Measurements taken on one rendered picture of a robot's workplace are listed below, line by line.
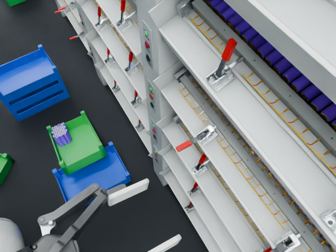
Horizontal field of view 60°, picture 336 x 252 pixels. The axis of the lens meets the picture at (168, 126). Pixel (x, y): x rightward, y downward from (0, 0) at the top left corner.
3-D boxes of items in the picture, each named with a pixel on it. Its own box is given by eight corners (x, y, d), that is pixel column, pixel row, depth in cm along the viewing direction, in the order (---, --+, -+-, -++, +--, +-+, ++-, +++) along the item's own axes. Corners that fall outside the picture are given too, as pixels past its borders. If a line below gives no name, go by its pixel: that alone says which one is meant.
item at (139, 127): (156, 160, 134) (144, 153, 122) (103, 73, 161) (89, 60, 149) (191, 134, 132) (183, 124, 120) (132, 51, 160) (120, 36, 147)
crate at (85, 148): (52, 137, 151) (45, 126, 146) (88, 121, 157) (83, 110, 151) (66, 176, 131) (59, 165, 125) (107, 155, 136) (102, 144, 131)
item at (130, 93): (154, 139, 117) (140, 129, 105) (95, 46, 144) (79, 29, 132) (195, 109, 116) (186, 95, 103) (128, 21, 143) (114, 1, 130)
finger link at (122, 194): (109, 206, 47) (107, 202, 47) (147, 189, 50) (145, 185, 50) (109, 199, 44) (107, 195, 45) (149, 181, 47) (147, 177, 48)
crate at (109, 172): (72, 212, 131) (66, 207, 124) (57, 176, 140) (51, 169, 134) (131, 181, 139) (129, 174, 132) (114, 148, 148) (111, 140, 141)
